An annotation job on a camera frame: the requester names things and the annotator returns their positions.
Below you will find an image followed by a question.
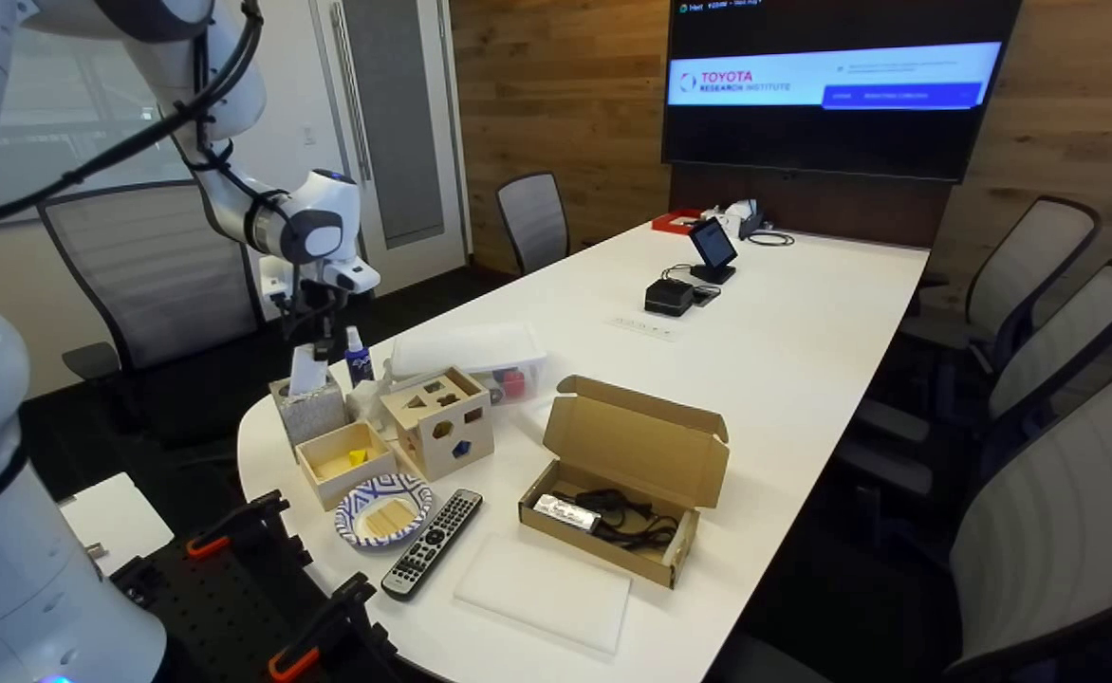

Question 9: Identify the grey mesh office chair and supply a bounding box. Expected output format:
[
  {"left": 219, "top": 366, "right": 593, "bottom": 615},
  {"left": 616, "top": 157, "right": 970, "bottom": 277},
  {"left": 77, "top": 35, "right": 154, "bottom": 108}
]
[
  {"left": 703, "top": 366, "right": 1112, "bottom": 683},
  {"left": 494, "top": 171, "right": 573, "bottom": 277},
  {"left": 831, "top": 259, "right": 1112, "bottom": 509},
  {"left": 33, "top": 180, "right": 324, "bottom": 428},
  {"left": 919, "top": 195, "right": 1099, "bottom": 371}
]

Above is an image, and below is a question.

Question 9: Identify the white printed card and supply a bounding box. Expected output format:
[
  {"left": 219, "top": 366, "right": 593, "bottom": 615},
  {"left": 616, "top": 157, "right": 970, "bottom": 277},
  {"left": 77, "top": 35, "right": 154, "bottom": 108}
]
[{"left": 527, "top": 491, "right": 602, "bottom": 530}]

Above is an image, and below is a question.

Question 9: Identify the open cardboard box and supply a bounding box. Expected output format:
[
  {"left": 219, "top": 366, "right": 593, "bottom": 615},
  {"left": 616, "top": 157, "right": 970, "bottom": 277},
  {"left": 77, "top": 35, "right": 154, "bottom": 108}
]
[{"left": 513, "top": 371, "right": 731, "bottom": 591}]

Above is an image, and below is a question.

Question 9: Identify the black tablet on stand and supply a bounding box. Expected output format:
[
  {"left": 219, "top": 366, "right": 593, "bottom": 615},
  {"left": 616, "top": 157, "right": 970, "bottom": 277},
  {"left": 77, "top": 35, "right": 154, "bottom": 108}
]
[{"left": 682, "top": 216, "right": 744, "bottom": 288}]

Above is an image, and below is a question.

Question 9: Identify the wall mounted TV screen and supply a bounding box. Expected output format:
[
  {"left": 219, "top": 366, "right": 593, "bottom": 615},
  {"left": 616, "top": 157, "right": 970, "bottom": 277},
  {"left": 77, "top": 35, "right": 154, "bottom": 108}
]
[{"left": 661, "top": 0, "right": 1024, "bottom": 181}]

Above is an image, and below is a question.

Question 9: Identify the red tray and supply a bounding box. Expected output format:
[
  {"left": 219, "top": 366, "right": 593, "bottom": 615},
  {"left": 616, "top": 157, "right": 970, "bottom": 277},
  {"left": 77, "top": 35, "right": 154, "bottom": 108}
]
[{"left": 649, "top": 204, "right": 706, "bottom": 239}]

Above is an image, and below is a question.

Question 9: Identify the glass wall whiteboard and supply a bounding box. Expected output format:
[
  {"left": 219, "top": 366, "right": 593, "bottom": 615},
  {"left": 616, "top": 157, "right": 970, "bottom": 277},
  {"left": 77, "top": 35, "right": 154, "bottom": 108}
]
[{"left": 0, "top": 22, "right": 210, "bottom": 221}]

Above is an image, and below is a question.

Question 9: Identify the white flat plastic lid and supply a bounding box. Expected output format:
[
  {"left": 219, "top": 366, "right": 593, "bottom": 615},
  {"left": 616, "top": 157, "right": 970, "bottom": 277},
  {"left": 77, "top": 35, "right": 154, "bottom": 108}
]
[{"left": 451, "top": 529, "right": 635, "bottom": 656}]

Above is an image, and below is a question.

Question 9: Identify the blue patterned paper plate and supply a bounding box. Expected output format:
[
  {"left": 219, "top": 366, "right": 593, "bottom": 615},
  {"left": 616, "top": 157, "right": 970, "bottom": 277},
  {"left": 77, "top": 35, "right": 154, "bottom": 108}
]
[{"left": 331, "top": 469, "right": 436, "bottom": 553}]

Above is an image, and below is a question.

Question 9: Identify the wooden shape sorter box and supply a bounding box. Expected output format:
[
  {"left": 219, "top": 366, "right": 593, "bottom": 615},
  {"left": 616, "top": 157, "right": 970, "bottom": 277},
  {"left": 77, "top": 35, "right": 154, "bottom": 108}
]
[{"left": 374, "top": 366, "right": 497, "bottom": 484}]

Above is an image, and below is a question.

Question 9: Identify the blue sanitizer bottle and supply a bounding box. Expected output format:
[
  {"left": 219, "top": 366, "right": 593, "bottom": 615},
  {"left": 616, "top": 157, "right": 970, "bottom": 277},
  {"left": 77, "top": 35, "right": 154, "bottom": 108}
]
[{"left": 340, "top": 321, "right": 381, "bottom": 386}]

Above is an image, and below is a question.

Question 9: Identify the yellow toy block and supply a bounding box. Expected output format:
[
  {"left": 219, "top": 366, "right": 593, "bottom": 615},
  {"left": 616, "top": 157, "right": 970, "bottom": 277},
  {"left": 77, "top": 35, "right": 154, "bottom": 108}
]
[{"left": 331, "top": 435, "right": 374, "bottom": 479}]

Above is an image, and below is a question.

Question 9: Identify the white flat floor panel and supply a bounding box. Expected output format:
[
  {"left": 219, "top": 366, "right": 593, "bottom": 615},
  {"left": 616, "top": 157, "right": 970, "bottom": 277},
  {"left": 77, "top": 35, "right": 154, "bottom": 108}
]
[{"left": 57, "top": 469, "right": 178, "bottom": 582}]

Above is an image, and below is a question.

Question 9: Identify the clear plastic container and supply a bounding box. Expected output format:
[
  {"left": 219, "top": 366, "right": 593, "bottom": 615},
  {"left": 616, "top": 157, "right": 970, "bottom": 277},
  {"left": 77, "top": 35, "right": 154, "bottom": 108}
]
[{"left": 381, "top": 330, "right": 555, "bottom": 409}]

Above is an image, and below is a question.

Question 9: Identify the black clamp orange handle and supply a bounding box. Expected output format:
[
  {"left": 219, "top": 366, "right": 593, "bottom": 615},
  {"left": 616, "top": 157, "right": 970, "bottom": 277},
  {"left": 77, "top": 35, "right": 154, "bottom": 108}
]
[
  {"left": 262, "top": 570, "right": 381, "bottom": 683},
  {"left": 183, "top": 491, "right": 295, "bottom": 564}
]

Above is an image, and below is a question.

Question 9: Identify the black coiled cable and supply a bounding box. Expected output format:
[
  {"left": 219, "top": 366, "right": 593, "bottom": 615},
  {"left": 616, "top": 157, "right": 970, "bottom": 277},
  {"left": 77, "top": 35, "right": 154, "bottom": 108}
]
[{"left": 568, "top": 484, "right": 682, "bottom": 553}]

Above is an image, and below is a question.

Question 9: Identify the small red object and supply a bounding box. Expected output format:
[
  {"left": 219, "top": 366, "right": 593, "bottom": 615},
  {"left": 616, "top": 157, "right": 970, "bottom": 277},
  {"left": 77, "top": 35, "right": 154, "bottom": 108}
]
[{"left": 489, "top": 359, "right": 540, "bottom": 400}]

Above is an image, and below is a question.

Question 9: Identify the small black box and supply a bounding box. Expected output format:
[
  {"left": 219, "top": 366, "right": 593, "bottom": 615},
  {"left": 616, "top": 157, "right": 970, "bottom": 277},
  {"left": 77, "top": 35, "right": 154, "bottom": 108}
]
[{"left": 641, "top": 277, "right": 699, "bottom": 320}]

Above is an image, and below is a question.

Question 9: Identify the white paper napkin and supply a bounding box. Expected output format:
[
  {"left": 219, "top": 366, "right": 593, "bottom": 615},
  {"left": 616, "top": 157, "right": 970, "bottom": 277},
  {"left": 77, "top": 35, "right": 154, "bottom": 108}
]
[{"left": 286, "top": 343, "right": 334, "bottom": 407}]

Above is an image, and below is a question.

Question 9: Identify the black remote control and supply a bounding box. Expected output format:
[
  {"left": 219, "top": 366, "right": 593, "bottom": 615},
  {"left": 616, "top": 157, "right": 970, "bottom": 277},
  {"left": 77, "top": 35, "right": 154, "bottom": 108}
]
[{"left": 374, "top": 484, "right": 486, "bottom": 603}]

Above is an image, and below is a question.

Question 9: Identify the white desk device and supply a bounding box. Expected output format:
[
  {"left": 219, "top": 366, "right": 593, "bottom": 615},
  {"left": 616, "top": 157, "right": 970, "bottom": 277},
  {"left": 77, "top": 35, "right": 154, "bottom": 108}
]
[{"left": 718, "top": 199, "right": 766, "bottom": 243}]

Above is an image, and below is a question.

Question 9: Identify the black mounting plate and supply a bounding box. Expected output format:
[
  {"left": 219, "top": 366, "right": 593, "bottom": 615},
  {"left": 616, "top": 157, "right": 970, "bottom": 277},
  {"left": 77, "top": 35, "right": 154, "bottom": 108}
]
[{"left": 110, "top": 497, "right": 451, "bottom": 683}]

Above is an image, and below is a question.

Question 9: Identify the tan wooden block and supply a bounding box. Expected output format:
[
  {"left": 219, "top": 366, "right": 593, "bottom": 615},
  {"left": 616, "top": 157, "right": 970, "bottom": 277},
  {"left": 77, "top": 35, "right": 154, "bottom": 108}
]
[{"left": 362, "top": 497, "right": 416, "bottom": 534}]

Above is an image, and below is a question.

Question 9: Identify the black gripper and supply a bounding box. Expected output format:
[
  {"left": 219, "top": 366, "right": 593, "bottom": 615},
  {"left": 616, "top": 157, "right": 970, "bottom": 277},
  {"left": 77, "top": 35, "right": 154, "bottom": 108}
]
[{"left": 282, "top": 277, "right": 355, "bottom": 371}]

